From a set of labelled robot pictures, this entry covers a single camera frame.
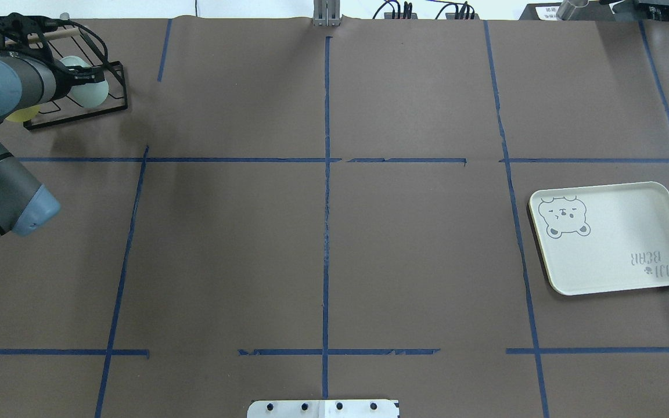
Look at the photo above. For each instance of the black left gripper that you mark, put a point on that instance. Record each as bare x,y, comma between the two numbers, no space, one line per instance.
64,76

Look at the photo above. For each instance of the pale green cup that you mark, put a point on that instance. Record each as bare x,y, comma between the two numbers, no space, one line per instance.
89,95

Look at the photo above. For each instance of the black wire cup rack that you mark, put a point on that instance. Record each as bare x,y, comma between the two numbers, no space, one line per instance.
72,29

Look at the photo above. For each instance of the cream bear tray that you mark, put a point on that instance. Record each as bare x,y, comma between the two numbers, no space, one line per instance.
603,238

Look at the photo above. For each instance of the aluminium frame post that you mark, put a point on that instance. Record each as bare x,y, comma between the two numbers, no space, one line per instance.
326,13

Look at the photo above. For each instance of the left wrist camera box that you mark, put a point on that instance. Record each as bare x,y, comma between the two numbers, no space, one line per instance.
27,34

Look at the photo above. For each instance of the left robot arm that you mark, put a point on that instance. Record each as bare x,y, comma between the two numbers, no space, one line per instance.
25,203

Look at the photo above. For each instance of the metal cup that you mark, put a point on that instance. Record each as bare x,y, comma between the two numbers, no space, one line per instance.
570,10

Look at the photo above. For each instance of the white camera stand base plate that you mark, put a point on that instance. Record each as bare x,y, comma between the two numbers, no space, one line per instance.
325,408

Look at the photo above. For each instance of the yellow cup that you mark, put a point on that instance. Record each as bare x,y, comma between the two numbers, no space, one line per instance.
24,115

